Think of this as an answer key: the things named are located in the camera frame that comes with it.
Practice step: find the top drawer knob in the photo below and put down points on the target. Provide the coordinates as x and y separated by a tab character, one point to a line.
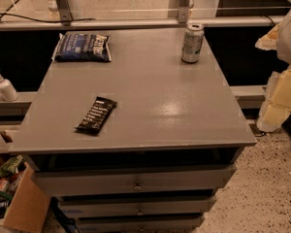
137	187

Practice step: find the black candy bar wrapper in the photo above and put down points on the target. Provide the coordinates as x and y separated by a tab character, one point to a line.
97	115

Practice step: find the grey drawer cabinet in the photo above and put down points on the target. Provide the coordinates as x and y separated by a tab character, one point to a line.
177	130

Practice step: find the blue chip bag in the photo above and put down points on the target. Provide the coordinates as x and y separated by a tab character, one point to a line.
79	47

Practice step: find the cardboard box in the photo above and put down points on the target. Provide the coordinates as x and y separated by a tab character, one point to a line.
28	209

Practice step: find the green snack bag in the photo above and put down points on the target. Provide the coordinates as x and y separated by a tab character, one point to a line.
10	167

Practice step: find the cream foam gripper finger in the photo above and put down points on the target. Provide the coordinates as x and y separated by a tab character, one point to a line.
277	105
268	41

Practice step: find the silver 7up soda can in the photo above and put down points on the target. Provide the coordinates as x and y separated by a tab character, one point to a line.
192	43

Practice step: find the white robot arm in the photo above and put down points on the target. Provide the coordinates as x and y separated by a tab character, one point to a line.
283	43

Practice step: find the metal rail frame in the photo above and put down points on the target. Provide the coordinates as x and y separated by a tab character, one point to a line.
34	15

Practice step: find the white pump bottle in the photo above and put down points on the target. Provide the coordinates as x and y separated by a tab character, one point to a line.
7	90

